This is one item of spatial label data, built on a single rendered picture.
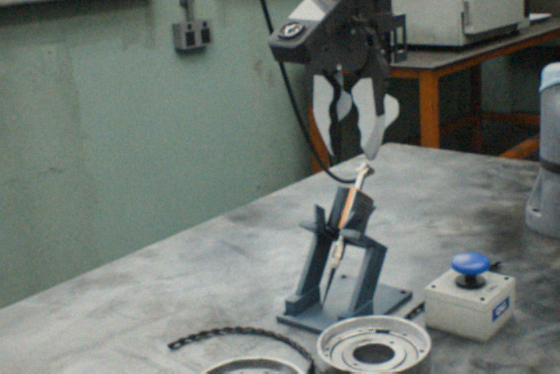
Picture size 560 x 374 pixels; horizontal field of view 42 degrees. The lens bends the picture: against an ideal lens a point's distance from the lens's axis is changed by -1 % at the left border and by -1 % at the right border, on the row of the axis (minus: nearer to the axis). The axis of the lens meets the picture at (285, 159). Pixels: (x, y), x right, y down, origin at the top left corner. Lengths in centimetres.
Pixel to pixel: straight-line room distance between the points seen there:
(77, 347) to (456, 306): 41
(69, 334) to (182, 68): 182
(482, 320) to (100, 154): 180
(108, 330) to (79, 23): 159
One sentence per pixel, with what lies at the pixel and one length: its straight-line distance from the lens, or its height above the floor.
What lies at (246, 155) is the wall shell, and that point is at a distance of 287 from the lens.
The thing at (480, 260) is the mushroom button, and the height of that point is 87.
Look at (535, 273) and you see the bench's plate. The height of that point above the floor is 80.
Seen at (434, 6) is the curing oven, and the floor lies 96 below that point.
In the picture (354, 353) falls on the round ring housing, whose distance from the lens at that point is 72.
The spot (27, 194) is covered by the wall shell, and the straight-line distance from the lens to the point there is 230.
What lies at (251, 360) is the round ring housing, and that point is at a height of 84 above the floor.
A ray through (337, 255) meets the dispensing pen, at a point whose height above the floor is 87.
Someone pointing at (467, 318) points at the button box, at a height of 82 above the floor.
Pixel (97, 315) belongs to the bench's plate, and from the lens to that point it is 91.
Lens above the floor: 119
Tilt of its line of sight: 16 degrees down
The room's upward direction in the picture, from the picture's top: 4 degrees counter-clockwise
